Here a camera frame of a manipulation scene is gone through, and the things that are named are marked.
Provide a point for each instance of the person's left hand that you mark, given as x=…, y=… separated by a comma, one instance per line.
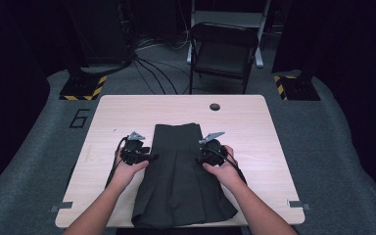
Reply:
x=125, y=174

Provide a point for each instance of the black striped stand base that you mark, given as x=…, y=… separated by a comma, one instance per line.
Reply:
x=298, y=88
x=83, y=88

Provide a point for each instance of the person's right hand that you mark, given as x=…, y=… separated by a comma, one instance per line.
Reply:
x=223, y=173

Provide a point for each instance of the black cabinet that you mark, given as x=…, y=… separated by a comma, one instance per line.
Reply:
x=101, y=32

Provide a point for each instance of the black pleated skirt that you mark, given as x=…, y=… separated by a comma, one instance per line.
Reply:
x=176, y=182

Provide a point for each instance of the grey tape strip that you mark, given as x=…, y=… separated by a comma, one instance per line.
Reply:
x=63, y=205
x=297, y=204

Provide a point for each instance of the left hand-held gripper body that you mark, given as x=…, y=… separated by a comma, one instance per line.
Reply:
x=133, y=151

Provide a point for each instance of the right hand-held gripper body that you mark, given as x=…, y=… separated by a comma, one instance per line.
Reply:
x=215, y=151

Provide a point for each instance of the black folding chair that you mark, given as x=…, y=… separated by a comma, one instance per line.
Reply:
x=223, y=55
x=228, y=16

